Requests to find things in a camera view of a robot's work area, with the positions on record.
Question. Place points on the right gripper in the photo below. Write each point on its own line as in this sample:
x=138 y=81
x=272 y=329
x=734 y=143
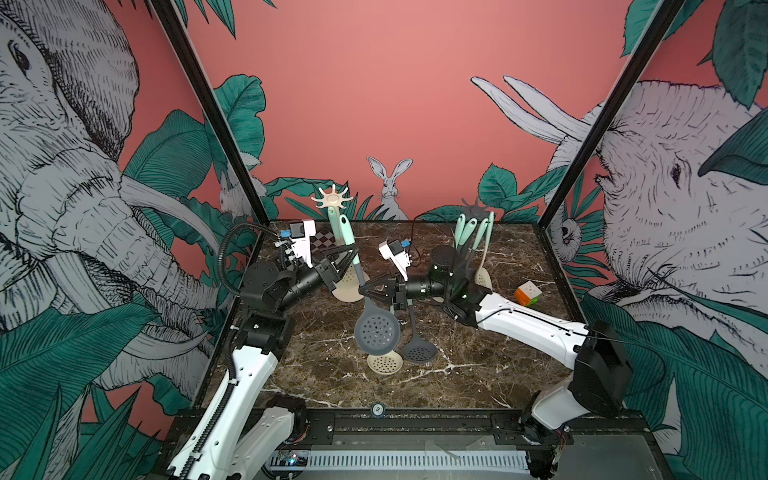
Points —
x=403 y=292

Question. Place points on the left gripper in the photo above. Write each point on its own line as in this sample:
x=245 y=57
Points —
x=324 y=272

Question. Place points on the beige skimmer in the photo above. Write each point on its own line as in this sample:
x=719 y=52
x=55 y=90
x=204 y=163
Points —
x=387 y=364
x=482 y=275
x=333 y=228
x=459 y=230

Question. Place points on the grey skimmer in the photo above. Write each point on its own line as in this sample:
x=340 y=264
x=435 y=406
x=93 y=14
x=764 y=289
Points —
x=466 y=232
x=377 y=330
x=418 y=350
x=480 y=233

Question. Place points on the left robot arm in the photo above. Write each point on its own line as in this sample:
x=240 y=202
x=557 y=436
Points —
x=222 y=446

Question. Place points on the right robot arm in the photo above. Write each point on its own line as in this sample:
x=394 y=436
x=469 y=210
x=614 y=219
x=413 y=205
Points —
x=598 y=361

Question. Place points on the beige utensil rack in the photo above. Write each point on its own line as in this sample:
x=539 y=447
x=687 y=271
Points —
x=347 y=289

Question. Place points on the black white checkerboard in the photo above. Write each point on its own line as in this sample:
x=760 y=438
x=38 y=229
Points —
x=323 y=239

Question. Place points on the colourful puzzle cube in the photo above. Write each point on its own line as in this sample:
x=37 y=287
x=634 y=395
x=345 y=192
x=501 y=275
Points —
x=527 y=293

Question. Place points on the small circuit board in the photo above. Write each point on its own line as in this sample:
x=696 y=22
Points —
x=291 y=459

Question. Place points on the white vent strip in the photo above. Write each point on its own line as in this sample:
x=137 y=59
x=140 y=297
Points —
x=494 y=461

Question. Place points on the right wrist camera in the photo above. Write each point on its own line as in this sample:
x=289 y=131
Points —
x=397 y=252

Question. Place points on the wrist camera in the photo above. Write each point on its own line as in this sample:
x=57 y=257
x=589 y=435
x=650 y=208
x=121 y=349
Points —
x=295 y=241
x=397 y=252

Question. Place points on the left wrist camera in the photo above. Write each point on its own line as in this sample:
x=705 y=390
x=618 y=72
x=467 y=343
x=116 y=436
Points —
x=295 y=241

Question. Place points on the black front rail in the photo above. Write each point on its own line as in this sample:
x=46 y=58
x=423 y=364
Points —
x=324 y=426

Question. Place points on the left black frame post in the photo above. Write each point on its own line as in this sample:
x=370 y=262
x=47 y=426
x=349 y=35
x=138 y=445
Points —
x=170 y=20

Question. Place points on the black frame post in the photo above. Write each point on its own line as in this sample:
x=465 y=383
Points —
x=170 y=20
x=656 y=28

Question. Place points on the right black frame post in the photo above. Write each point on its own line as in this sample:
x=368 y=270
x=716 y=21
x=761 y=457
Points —
x=656 y=28

